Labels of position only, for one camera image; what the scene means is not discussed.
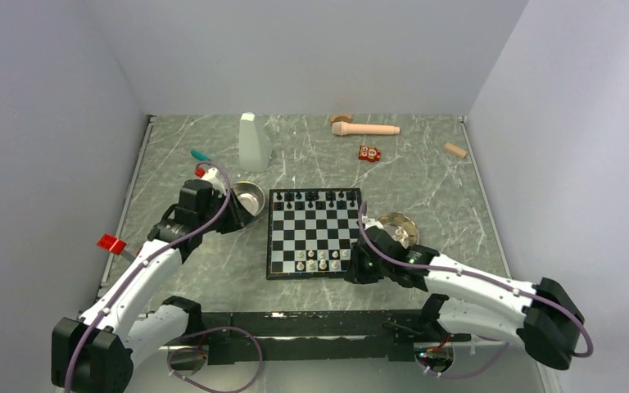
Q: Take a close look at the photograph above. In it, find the round wooden disc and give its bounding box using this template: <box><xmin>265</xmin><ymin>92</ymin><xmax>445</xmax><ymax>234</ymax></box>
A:
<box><xmin>329</xmin><ymin>114</ymin><xmax>353</xmax><ymax>124</ymax></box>

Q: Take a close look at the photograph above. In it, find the teal plastic block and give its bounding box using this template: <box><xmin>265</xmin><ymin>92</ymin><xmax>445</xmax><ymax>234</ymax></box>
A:
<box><xmin>190</xmin><ymin>149</ymin><xmax>210</xmax><ymax>162</ymax></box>

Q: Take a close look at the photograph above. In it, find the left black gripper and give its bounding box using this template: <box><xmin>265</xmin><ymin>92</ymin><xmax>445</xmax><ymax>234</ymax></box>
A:
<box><xmin>198</xmin><ymin>187</ymin><xmax>256</xmax><ymax>234</ymax></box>

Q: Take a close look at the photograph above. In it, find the steel bowl with chess pieces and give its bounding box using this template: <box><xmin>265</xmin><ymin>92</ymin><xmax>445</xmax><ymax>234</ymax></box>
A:
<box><xmin>377</xmin><ymin>212</ymin><xmax>419</xmax><ymax>249</ymax></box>

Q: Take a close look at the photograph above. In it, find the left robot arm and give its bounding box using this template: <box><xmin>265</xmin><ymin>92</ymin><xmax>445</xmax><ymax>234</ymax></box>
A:
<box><xmin>51</xmin><ymin>163</ymin><xmax>255</xmax><ymax>392</ymax></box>

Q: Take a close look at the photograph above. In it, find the grey plastic bottle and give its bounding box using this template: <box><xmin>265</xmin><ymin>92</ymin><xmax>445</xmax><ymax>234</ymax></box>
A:
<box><xmin>238</xmin><ymin>112</ymin><xmax>273</xmax><ymax>173</ymax></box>

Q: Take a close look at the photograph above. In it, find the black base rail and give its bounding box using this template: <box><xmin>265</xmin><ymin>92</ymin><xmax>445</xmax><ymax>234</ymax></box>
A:
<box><xmin>167</xmin><ymin>309</ymin><xmax>469</xmax><ymax>365</ymax></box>

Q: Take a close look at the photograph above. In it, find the empty steel bowl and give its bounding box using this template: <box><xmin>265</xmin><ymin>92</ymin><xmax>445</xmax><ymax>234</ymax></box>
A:
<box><xmin>231</xmin><ymin>181</ymin><xmax>266</xmax><ymax>218</ymax></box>

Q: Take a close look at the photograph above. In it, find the black and white chessboard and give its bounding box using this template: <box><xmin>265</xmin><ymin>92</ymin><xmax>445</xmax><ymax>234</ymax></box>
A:
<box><xmin>266</xmin><ymin>187</ymin><xmax>362</xmax><ymax>280</ymax></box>

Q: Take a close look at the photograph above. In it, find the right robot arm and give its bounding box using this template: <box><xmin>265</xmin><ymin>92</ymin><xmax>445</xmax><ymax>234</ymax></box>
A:
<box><xmin>345</xmin><ymin>215</ymin><xmax>593</xmax><ymax>371</ymax></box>

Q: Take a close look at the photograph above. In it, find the small wooden block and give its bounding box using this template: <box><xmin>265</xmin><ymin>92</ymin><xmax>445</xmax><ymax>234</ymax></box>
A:
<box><xmin>444</xmin><ymin>142</ymin><xmax>468</xmax><ymax>159</ymax></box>

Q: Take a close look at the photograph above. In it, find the red lego brick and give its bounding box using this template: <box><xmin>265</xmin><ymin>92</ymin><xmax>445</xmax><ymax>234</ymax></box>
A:
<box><xmin>97</xmin><ymin>233</ymin><xmax>126</xmax><ymax>255</ymax></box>

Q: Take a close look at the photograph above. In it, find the beige toy microphone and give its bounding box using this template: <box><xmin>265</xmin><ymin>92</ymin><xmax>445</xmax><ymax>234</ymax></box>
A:
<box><xmin>331</xmin><ymin>121</ymin><xmax>400</xmax><ymax>136</ymax></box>

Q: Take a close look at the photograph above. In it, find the red owl toy block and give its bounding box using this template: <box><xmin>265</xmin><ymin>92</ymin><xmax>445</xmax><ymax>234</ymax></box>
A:
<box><xmin>358</xmin><ymin>145</ymin><xmax>381</xmax><ymax>162</ymax></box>

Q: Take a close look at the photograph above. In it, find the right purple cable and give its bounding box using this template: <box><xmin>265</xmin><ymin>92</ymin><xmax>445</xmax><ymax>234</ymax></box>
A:
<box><xmin>356</xmin><ymin>201</ymin><xmax>595</xmax><ymax>381</ymax></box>

